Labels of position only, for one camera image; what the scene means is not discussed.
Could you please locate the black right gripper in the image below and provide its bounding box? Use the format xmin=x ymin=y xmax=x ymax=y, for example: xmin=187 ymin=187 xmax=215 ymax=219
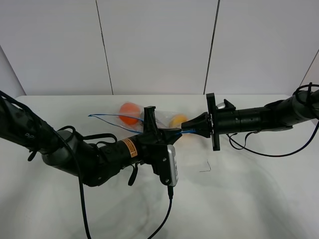
xmin=181 ymin=93 xmax=240 ymax=151

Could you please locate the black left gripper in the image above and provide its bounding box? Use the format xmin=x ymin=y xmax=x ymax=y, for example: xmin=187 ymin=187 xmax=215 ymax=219
xmin=138 ymin=106 xmax=182 ymax=186

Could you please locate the clear plastic zip bag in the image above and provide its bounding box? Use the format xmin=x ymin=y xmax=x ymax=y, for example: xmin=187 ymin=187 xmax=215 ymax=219
xmin=88 ymin=109 xmax=200 ymax=141

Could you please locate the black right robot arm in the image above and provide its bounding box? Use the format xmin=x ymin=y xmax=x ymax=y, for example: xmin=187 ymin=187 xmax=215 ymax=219
xmin=181 ymin=84 xmax=319 ymax=151

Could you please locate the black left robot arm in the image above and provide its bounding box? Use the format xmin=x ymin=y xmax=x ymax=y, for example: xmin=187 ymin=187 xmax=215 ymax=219
xmin=0 ymin=93 xmax=182 ymax=187

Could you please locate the yellow lemon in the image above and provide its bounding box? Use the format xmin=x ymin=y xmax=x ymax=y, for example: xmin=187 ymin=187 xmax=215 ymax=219
xmin=169 ymin=114 xmax=188 ymax=128

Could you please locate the orange fruit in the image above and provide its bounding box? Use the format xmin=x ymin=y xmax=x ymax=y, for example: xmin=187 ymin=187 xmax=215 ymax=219
xmin=119 ymin=102 xmax=141 ymax=125

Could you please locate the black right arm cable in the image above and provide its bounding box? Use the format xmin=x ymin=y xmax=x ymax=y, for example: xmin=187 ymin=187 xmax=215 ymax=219
xmin=225 ymin=83 xmax=319 ymax=157

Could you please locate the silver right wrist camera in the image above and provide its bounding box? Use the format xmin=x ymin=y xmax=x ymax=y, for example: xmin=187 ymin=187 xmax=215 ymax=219
xmin=216 ymin=103 xmax=226 ymax=110

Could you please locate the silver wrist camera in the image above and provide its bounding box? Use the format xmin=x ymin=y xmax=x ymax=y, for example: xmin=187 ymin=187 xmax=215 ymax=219
xmin=216 ymin=103 xmax=226 ymax=110
xmin=167 ymin=145 xmax=178 ymax=187

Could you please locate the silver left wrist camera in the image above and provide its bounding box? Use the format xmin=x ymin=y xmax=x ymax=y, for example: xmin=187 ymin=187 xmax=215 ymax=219
xmin=167 ymin=145 xmax=178 ymax=187

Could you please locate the black left camera cable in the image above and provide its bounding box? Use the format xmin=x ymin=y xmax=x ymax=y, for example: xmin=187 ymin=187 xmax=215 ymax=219
xmin=0 ymin=91 xmax=174 ymax=239

